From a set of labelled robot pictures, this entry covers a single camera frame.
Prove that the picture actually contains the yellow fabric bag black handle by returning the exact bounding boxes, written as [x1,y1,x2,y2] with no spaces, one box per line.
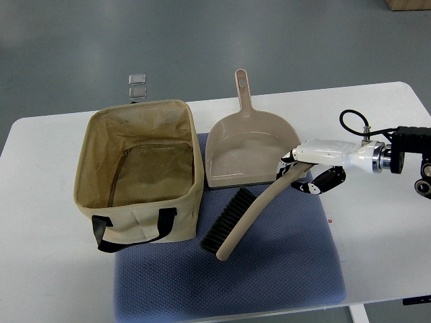
[73,100,204,253]

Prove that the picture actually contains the blue textured mat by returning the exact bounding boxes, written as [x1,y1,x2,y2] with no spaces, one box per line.
[112,132,347,323]

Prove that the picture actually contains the beige plastic dustpan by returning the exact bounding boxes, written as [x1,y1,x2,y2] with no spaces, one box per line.
[205,69,300,188]

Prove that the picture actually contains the black table control panel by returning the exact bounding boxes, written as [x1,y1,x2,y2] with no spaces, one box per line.
[402,295,431,306]

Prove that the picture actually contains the beige hand broom black bristles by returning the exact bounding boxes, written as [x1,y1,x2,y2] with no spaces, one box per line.
[200,162,312,261]

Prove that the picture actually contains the white table leg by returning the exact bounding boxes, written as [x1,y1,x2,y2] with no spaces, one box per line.
[349,304,370,323]

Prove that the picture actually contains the upper metal floor plate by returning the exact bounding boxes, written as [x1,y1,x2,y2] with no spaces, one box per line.
[129,73,146,85]

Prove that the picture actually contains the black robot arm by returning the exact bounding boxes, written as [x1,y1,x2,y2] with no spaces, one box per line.
[339,109,430,199]

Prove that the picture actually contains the lower metal floor plate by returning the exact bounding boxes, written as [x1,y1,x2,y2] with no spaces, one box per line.
[129,86,147,100]

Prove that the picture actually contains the metal floor plate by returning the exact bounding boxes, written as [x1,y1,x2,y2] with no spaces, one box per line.
[129,86,147,100]
[129,73,146,85]

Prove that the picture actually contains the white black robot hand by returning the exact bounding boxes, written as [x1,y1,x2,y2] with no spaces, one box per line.
[276,139,387,195]

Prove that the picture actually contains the wooden box corner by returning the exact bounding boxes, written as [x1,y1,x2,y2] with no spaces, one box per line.
[385,0,431,11]

